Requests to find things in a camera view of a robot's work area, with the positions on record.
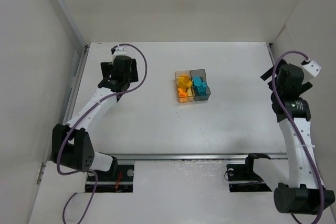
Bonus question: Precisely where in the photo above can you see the yellow face lego piece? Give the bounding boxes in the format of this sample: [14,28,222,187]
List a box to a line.
[177,75,193,89]

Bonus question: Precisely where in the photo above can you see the orange arch lego piece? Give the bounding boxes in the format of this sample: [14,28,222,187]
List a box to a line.
[178,87,188,98]

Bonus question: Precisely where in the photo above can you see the teal rounded lego brick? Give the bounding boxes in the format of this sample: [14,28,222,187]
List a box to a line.
[194,82,207,95]

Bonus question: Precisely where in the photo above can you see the teal cross lego brick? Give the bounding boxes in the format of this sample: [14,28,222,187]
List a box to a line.
[193,77,203,86]

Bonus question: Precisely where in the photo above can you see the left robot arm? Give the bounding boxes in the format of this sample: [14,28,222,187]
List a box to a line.
[51,56,139,175]

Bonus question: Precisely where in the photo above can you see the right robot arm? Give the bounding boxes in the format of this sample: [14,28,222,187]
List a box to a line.
[245,60,335,215]

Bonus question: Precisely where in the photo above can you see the orange transparent container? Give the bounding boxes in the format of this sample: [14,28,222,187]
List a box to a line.
[175,70,194,103]

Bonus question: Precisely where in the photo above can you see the grey transparent container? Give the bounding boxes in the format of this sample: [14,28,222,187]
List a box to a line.
[190,69,211,102]

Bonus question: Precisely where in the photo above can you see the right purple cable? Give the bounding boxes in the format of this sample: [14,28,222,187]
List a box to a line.
[271,50,326,224]

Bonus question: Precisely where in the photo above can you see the purple cable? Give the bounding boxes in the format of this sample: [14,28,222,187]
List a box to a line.
[56,43,148,224]
[271,50,326,224]

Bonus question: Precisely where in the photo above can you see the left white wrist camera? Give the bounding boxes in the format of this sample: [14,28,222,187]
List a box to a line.
[111,45,127,58]

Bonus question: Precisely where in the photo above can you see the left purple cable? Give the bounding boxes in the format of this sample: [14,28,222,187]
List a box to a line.
[56,43,148,224]

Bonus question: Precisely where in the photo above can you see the aluminium front rail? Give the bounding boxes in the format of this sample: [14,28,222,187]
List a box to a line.
[52,152,289,161]

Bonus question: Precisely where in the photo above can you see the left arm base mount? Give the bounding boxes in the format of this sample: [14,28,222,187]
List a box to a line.
[95,163,135,193]

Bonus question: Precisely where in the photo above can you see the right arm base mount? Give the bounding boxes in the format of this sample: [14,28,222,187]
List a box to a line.
[224,163,271,193]

